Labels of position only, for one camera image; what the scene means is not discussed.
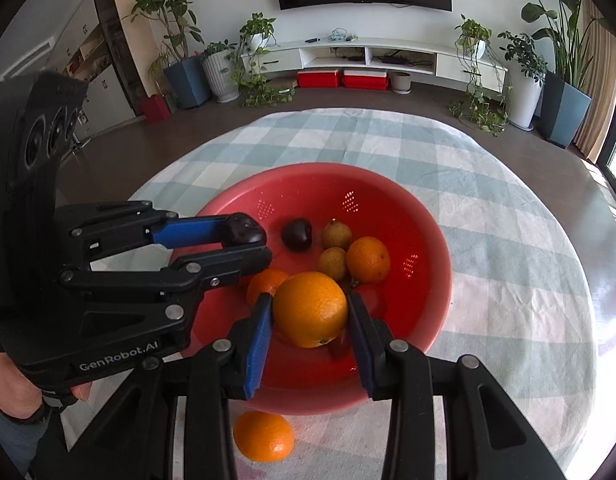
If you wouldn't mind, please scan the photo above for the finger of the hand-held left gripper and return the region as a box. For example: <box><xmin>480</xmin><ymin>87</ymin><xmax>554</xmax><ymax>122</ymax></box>
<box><xmin>53</xmin><ymin>201</ymin><xmax>233</xmax><ymax>263</ymax></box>
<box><xmin>60</xmin><ymin>246</ymin><xmax>273</xmax><ymax>311</ymax></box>

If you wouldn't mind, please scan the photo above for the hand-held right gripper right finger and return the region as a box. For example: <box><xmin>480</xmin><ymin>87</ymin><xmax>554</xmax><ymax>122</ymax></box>
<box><xmin>347</xmin><ymin>291</ymin><xmax>571</xmax><ymax>480</ymax></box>

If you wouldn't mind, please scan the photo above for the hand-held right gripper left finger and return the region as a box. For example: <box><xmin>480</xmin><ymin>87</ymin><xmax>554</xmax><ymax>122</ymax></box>
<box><xmin>63</xmin><ymin>292</ymin><xmax>275</xmax><ymax>480</ymax></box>

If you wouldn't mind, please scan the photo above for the orange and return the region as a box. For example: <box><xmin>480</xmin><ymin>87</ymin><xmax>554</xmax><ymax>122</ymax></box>
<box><xmin>272</xmin><ymin>271</ymin><xmax>349</xmax><ymax>349</ymax></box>
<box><xmin>246</xmin><ymin>268</ymin><xmax>291</xmax><ymax>308</ymax></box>
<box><xmin>232</xmin><ymin>410</ymin><xmax>295</xmax><ymax>463</ymax></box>
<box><xmin>346</xmin><ymin>236</ymin><xmax>391</xmax><ymax>284</ymax></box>

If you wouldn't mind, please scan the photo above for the dark purple plum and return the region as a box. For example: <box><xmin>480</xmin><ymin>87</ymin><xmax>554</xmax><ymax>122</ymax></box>
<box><xmin>227</xmin><ymin>213</ymin><xmax>267</xmax><ymax>247</ymax></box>
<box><xmin>280</xmin><ymin>218</ymin><xmax>313</xmax><ymax>251</ymax></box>

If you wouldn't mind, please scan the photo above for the tan round fruit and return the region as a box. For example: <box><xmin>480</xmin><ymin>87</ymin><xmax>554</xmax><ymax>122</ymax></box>
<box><xmin>322</xmin><ymin>220</ymin><xmax>353</xmax><ymax>250</ymax></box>
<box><xmin>318</xmin><ymin>246</ymin><xmax>349</xmax><ymax>281</ymax></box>

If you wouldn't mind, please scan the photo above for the red plastic colander basin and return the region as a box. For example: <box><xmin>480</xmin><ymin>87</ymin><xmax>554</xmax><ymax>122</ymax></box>
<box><xmin>170</xmin><ymin>162</ymin><xmax>453</xmax><ymax>416</ymax></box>

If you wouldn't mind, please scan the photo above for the person's left forearm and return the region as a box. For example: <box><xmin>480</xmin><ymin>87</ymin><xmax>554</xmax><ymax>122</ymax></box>
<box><xmin>0</xmin><ymin>407</ymin><xmax>69</xmax><ymax>480</ymax></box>

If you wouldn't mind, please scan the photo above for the person's left hand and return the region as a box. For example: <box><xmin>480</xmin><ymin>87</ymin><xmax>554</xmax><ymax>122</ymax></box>
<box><xmin>0</xmin><ymin>352</ymin><xmax>94</xmax><ymax>418</ymax></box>

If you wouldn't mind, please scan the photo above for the small red floor box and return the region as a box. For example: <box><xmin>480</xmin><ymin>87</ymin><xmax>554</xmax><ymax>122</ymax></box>
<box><xmin>139</xmin><ymin>94</ymin><xmax>172</xmax><ymax>122</ymax></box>

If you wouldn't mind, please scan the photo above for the tall plant in blue pot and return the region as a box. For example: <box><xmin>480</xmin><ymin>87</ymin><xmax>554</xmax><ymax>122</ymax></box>
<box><xmin>130</xmin><ymin>0</ymin><xmax>212</xmax><ymax>110</ymax></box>

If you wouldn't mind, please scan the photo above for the plant in white ribbed pot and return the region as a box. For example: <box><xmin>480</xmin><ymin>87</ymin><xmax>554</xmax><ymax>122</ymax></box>
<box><xmin>200</xmin><ymin>40</ymin><xmax>241</xmax><ymax>103</ymax></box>

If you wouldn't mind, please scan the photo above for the green checked tablecloth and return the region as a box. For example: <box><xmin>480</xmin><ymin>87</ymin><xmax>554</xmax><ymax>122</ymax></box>
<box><xmin>63</xmin><ymin>107</ymin><xmax>596</xmax><ymax>480</ymax></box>

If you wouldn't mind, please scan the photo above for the red storage box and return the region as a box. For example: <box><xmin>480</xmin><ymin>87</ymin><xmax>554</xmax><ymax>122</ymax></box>
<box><xmin>342</xmin><ymin>70</ymin><xmax>389</xmax><ymax>92</ymax></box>
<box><xmin>296</xmin><ymin>70</ymin><xmax>339</xmax><ymax>89</ymax></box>

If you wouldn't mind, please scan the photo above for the trailing plant in white pot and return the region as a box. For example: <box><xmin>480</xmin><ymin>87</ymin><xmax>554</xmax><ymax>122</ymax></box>
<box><xmin>230</xmin><ymin>12</ymin><xmax>296</xmax><ymax>108</ymax></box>
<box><xmin>448</xmin><ymin>15</ymin><xmax>511</xmax><ymax>136</ymax></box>

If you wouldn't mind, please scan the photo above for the white air vent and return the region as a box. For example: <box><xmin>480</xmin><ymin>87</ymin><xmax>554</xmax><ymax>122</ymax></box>
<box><xmin>0</xmin><ymin>37</ymin><xmax>56</xmax><ymax>81</ymax></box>

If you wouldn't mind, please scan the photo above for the plant in tall white pot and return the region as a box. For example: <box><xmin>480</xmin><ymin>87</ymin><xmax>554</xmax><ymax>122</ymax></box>
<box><xmin>498</xmin><ymin>31</ymin><xmax>548</xmax><ymax>130</ymax></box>

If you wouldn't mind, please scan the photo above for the white television cabinet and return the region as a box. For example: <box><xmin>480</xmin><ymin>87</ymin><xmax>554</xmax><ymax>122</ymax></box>
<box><xmin>238</xmin><ymin>37</ymin><xmax>508</xmax><ymax>93</ymax></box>

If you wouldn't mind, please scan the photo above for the large-leaf plant in dark pot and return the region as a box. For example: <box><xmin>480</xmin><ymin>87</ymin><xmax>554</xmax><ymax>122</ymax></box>
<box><xmin>495</xmin><ymin>0</ymin><xmax>611</xmax><ymax>148</ymax></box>

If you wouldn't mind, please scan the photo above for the beige curtain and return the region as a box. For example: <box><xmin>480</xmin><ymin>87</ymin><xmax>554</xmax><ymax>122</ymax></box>
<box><xmin>572</xmin><ymin>0</ymin><xmax>616</xmax><ymax>163</ymax></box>

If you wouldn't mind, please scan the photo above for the beige wall cabinet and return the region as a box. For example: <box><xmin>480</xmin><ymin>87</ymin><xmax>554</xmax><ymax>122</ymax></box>
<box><xmin>53</xmin><ymin>0</ymin><xmax>154</xmax><ymax>138</ymax></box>

